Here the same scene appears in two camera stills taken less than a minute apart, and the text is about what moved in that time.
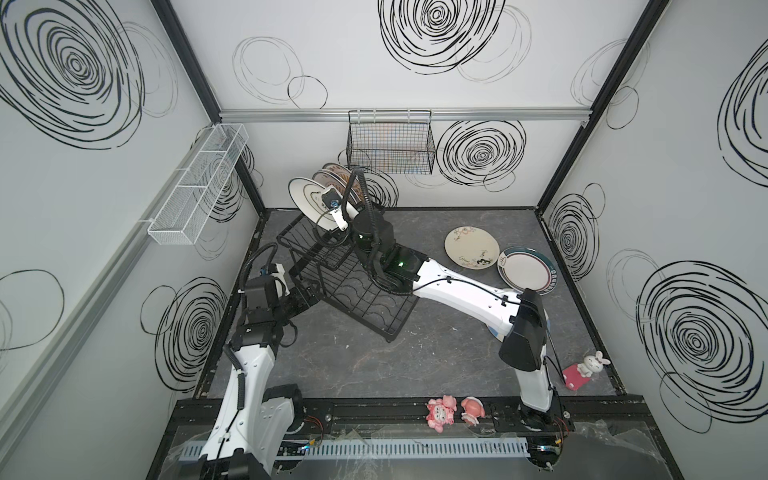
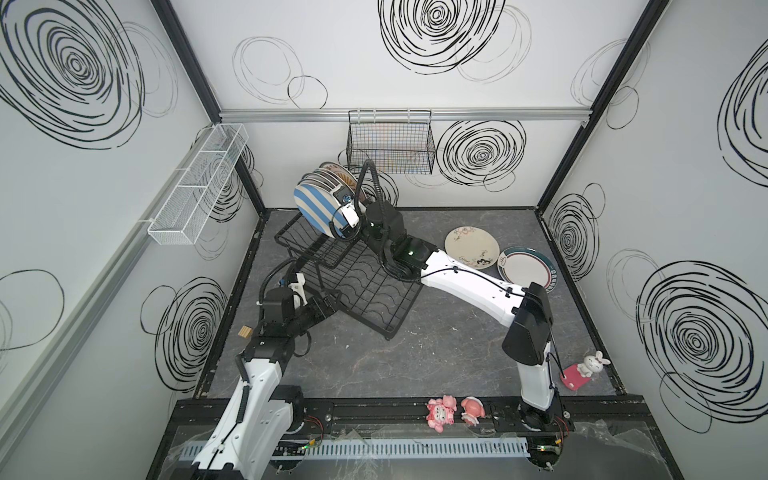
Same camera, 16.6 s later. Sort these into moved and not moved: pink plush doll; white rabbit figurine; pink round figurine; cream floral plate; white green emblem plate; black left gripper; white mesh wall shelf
Moved: white green emblem plate; black left gripper
Not moved: white mesh wall shelf; white rabbit figurine; pink round figurine; cream floral plate; pink plush doll
